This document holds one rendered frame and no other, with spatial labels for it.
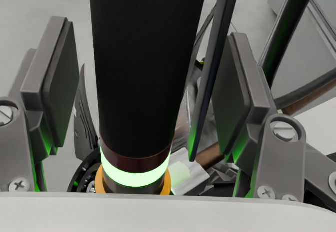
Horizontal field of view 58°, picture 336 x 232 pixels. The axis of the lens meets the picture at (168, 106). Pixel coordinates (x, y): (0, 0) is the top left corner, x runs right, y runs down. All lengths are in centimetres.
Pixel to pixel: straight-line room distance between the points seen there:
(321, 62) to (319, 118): 76
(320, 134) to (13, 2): 297
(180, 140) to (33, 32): 235
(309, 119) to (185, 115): 22
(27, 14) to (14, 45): 44
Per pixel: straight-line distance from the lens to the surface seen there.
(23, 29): 286
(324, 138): 56
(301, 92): 28
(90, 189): 40
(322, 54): 134
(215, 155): 23
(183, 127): 58
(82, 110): 61
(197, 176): 22
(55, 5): 313
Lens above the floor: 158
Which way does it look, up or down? 48 degrees down
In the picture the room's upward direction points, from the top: 10 degrees clockwise
